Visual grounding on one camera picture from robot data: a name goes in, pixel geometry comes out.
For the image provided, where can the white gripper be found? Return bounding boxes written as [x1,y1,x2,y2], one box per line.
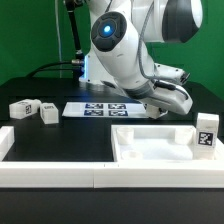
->
[135,63,193,115]

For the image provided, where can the white U-shaped obstacle fence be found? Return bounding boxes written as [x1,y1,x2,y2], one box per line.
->
[0,126,224,188]

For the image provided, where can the white square table top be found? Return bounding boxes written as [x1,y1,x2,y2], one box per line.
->
[111,125,224,162]

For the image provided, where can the white sheet with markers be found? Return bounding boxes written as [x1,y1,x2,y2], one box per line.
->
[63,102,146,118]

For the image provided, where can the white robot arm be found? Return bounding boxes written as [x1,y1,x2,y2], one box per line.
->
[82,0,203,115]

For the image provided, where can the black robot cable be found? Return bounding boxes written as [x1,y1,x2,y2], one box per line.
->
[25,0,86,79]

